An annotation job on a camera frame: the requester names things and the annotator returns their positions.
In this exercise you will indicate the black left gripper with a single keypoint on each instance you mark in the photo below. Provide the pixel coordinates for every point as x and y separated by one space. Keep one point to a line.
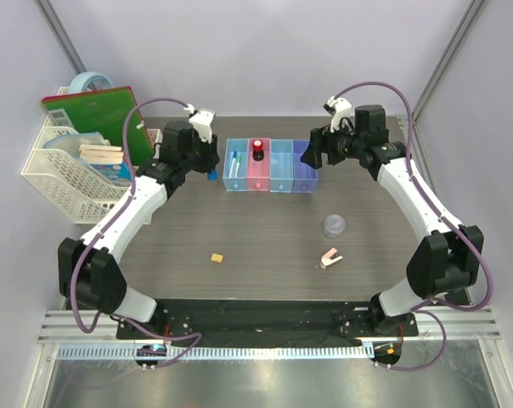
211 150

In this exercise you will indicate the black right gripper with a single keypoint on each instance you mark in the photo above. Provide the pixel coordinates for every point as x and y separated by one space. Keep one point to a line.
321 140

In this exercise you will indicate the blue grey pencil sharpener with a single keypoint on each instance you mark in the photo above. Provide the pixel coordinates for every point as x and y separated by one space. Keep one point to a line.
212 176

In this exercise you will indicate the purple drawer box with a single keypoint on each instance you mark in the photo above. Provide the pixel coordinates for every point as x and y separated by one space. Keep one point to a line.
305 177

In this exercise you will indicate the blue white marker pen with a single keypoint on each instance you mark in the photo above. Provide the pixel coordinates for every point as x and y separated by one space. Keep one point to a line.
232 164

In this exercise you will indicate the light blue drawer box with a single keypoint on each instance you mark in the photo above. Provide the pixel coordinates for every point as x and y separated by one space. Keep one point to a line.
236 184

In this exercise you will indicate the red black stamp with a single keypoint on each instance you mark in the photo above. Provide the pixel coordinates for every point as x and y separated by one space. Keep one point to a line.
257 150

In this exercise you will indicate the pink drawer box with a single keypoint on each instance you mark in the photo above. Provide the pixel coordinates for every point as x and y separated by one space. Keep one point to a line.
258 176

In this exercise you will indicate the clear paperclip jar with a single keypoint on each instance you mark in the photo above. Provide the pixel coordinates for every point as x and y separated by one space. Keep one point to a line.
334 226

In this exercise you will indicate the pink staple remover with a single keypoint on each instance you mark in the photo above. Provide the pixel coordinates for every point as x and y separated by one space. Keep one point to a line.
329 258

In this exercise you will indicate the green white marker pen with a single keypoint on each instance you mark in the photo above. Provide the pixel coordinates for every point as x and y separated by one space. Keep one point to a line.
237 166

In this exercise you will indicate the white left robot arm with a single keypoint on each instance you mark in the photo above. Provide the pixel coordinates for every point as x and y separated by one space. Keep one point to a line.
89 268

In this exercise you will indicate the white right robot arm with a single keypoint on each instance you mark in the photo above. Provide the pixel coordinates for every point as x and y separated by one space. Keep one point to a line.
447 256

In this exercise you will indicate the stack of notebooks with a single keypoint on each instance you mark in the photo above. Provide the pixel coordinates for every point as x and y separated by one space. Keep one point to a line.
96 154

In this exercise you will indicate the green folder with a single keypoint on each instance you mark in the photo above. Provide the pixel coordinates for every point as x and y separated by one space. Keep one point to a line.
103 111

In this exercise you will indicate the white mesh file organizer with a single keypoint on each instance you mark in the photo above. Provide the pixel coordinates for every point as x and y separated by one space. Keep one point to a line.
82 192

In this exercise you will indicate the clear blue plastic pouch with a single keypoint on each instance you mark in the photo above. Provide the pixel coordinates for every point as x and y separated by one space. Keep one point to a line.
69 144

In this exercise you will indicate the light blue tape roll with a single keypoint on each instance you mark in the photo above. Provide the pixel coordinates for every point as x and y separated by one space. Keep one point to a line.
83 81

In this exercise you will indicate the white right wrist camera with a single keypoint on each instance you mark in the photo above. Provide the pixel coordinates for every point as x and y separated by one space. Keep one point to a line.
338 108

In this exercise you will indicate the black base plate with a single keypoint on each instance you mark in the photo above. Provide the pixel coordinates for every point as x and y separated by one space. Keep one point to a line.
266 324

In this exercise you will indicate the white slotted cable duct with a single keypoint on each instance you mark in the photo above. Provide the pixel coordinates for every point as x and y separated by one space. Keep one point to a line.
140 351

